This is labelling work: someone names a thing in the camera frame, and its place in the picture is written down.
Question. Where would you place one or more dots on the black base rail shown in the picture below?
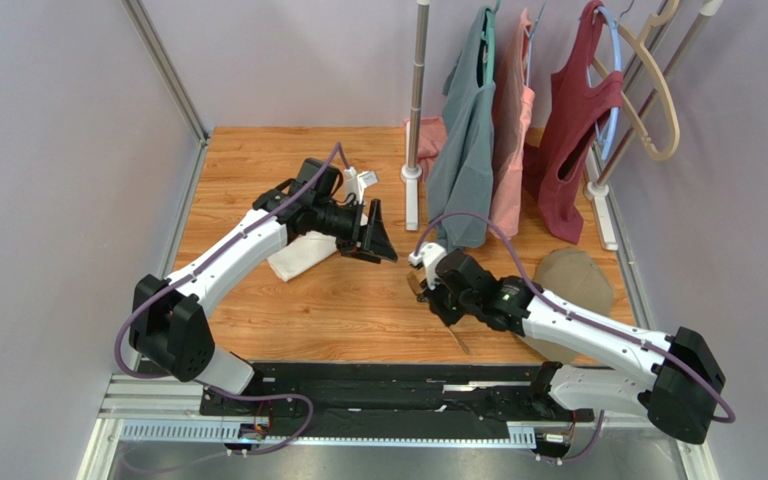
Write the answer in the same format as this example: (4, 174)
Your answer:
(380, 402)

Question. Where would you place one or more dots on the white cloth napkin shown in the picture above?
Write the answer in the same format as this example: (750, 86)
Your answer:
(302, 254)

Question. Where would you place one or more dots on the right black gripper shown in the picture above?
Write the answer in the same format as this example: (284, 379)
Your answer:
(438, 301)

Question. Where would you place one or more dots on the metal clothes rack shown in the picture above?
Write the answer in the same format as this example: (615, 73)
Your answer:
(625, 125)

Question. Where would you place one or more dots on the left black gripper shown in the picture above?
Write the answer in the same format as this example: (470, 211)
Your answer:
(369, 242)

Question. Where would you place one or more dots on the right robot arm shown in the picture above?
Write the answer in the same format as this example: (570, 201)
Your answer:
(672, 380)

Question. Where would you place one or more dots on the teal hanger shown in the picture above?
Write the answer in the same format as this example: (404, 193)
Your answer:
(488, 44)

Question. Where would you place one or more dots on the aluminium frame post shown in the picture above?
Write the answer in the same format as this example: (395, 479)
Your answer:
(151, 39)

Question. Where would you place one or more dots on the salmon pink hanging shirt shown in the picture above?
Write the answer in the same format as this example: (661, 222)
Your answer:
(511, 114)

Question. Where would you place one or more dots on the grey-blue hanging shirt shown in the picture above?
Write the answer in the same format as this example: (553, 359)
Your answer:
(461, 181)

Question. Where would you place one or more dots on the gold fork green handle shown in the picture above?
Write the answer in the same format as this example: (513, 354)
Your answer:
(415, 280)

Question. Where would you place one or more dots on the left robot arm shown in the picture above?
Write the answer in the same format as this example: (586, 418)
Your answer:
(169, 324)

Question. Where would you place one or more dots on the tan baseball cap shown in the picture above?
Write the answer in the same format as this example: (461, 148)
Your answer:
(574, 276)

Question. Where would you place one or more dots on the gold utensil dark handle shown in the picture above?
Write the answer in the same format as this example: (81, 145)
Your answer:
(460, 342)

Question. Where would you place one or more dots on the dark red tank top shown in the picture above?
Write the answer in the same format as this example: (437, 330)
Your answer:
(580, 109)

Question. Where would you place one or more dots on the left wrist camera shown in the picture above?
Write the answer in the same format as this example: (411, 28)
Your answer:
(356, 183)

